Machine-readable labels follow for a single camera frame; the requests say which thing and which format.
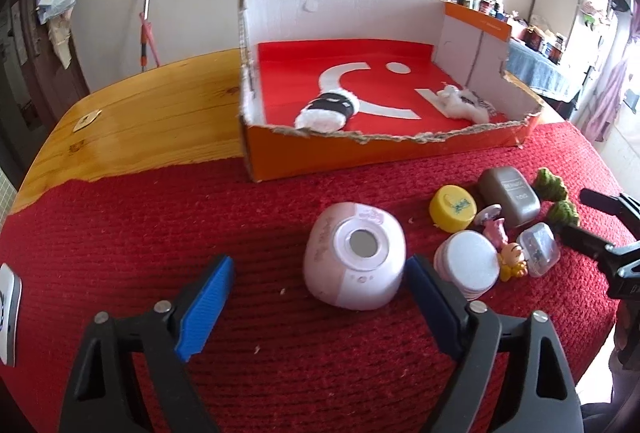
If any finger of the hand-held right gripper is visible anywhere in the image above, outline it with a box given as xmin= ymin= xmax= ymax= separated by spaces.
xmin=562 ymin=224 xmax=640 ymax=275
xmin=580 ymin=189 xmax=640 ymax=236

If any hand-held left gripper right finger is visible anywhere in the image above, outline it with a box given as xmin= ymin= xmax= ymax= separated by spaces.
xmin=404 ymin=255 xmax=585 ymax=433

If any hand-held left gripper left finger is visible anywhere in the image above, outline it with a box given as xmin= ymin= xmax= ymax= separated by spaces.
xmin=59 ymin=255 xmax=236 ymax=433

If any green plush pom-pom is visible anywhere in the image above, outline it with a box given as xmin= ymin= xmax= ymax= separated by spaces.
xmin=545 ymin=200 xmax=581 ymax=229
xmin=531 ymin=168 xmax=569 ymax=202

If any small clear plastic box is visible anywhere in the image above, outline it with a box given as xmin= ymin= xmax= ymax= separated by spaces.
xmin=516 ymin=223 xmax=561 ymax=278

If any round white compact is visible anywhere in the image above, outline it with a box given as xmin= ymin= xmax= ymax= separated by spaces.
xmin=433 ymin=231 xmax=501 ymax=301

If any yellow cartoon figurine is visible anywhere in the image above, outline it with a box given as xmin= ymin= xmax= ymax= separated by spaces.
xmin=498 ymin=243 xmax=530 ymax=283

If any yellow bottle cap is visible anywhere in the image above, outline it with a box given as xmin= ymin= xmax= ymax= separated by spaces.
xmin=429 ymin=185 xmax=477 ymax=234

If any pink and white round device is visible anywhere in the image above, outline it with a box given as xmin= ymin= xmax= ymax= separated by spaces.
xmin=303 ymin=202 xmax=407 ymax=312

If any grey eyeshadow case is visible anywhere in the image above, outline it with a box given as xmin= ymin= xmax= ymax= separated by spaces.
xmin=476 ymin=166 xmax=542 ymax=229

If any pink figurine keychain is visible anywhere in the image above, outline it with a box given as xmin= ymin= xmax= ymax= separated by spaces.
xmin=475 ymin=205 xmax=508 ymax=250

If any orange and white cardboard box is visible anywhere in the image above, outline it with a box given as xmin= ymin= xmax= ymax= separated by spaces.
xmin=238 ymin=0 xmax=545 ymax=184

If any red knitted table mat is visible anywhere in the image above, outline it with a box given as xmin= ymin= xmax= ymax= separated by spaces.
xmin=0 ymin=120 xmax=636 ymax=433

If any pink hanging towel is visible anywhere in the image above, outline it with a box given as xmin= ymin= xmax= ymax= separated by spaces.
xmin=582 ymin=58 xmax=630 ymax=142

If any cloth covered side table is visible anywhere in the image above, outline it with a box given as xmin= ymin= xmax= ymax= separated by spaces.
xmin=505 ymin=40 xmax=571 ymax=102

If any white plush bear with bow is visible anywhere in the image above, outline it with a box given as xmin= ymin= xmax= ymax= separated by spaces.
xmin=434 ymin=84 xmax=496 ymax=122

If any white flat device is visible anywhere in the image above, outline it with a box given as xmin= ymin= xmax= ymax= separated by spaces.
xmin=0 ymin=263 xmax=23 ymax=368

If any black and white plush toy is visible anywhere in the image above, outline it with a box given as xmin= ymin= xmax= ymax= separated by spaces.
xmin=294 ymin=88 xmax=361 ymax=134

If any small paper tag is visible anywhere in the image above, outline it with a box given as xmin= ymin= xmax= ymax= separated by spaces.
xmin=73 ymin=110 xmax=103 ymax=132

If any dark wooden door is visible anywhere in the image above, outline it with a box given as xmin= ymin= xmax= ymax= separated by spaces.
xmin=10 ymin=0 xmax=91 ymax=124

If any cream hanging bag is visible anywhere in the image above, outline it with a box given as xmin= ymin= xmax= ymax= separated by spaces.
xmin=47 ymin=15 xmax=76 ymax=68

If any broom with orange handle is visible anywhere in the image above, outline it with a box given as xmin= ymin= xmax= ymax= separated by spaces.
xmin=139 ymin=0 xmax=162 ymax=72

